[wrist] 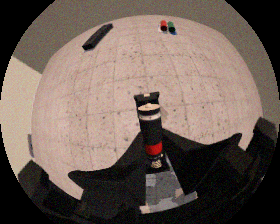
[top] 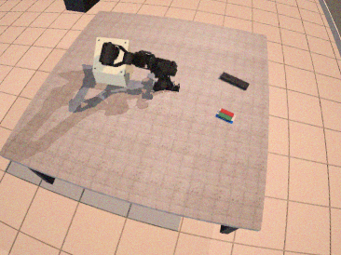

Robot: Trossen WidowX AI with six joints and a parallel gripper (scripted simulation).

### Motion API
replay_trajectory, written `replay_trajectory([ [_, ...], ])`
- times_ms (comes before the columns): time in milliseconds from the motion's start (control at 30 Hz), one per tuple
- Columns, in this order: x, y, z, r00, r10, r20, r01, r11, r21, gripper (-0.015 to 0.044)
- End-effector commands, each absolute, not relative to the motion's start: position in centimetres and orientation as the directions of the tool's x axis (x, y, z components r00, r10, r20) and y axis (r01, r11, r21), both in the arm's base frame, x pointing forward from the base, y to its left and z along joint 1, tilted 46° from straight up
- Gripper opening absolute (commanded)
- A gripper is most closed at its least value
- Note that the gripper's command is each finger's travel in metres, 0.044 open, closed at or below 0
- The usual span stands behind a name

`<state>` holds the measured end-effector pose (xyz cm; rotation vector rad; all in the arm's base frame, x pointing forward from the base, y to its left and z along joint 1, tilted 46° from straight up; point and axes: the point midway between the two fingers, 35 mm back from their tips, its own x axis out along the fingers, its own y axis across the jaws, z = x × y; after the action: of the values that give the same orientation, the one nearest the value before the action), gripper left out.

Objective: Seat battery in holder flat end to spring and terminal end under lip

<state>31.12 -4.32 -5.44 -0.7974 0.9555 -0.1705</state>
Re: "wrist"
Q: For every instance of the black cylindrical battery with red band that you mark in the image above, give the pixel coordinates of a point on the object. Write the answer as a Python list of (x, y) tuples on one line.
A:
[(150, 124)]

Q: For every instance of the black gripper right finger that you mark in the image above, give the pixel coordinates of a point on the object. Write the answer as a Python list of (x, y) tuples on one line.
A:
[(192, 161)]

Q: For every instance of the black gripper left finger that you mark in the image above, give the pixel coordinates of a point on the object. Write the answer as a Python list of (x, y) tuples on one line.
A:
[(126, 177)]

